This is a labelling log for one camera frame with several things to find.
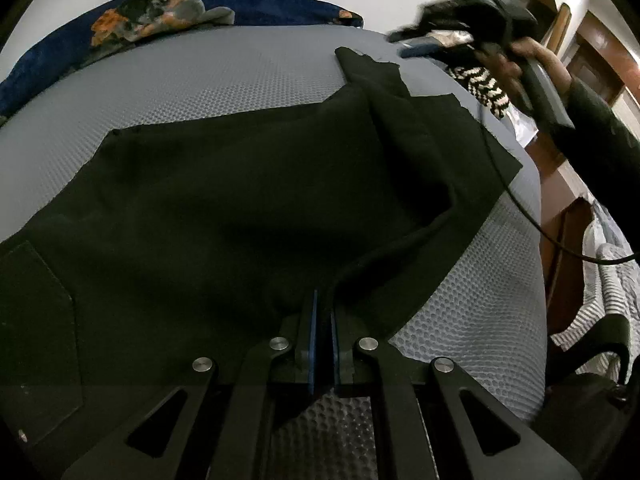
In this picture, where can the black pants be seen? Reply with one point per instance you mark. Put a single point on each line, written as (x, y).
(225, 200)

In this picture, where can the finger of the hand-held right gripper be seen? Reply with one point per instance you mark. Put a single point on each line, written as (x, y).
(430, 17)
(425, 50)

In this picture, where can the black white striped cloth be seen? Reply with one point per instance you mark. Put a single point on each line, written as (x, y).
(482, 85)

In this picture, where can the wooden bed frame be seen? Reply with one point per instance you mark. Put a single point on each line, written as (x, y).
(567, 260)

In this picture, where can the wooden wardrobe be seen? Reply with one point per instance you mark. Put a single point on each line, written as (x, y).
(607, 55)

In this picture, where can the person's right hand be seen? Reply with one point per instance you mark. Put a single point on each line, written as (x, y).
(507, 72)

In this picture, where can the black chair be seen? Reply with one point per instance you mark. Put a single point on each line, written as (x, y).
(590, 410)

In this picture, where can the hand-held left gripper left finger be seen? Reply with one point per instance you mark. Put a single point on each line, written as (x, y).
(313, 340)

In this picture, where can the white quilted blanket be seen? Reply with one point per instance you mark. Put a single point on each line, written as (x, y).
(607, 280)

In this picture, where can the blue printed blanket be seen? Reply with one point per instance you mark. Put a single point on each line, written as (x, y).
(260, 5)

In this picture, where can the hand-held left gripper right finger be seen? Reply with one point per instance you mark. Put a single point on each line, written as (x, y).
(334, 347)

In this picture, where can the grey mesh bed mattress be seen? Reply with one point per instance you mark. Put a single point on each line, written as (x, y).
(200, 75)

